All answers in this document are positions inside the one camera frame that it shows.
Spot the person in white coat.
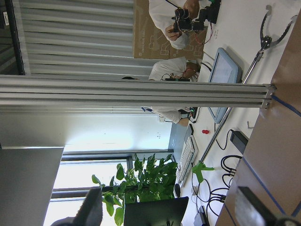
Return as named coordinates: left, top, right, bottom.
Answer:
left=141, top=106, right=198, bottom=126

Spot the black power adapter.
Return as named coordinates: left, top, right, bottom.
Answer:
left=230, top=130, right=248, bottom=154

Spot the white keyboard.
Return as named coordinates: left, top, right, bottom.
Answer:
left=176, top=135, right=198, bottom=187

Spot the cardboard box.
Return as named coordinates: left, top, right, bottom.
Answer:
left=133, top=0, right=207, bottom=60

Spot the aluminium frame post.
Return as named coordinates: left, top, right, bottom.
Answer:
left=0, top=75, right=276, bottom=112

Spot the metal claw tool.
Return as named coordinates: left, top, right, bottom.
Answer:
left=242, top=5, right=298, bottom=84

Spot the black computer monitor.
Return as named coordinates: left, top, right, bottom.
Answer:
left=123, top=197, right=189, bottom=226

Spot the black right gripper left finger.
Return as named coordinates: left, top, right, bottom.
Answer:
left=71, top=187, right=103, bottom=226

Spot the blue teach pendant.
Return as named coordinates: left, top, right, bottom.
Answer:
left=208, top=48, right=242, bottom=124

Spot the black cable bundle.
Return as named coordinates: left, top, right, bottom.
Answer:
left=221, top=154, right=243, bottom=189

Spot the green potted plant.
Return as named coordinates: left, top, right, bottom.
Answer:
left=103, top=154, right=178, bottom=226

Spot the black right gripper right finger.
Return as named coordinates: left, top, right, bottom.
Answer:
left=235, top=186, right=282, bottom=226

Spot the green plastic tool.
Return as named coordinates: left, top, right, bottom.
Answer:
left=192, top=162, right=214, bottom=183

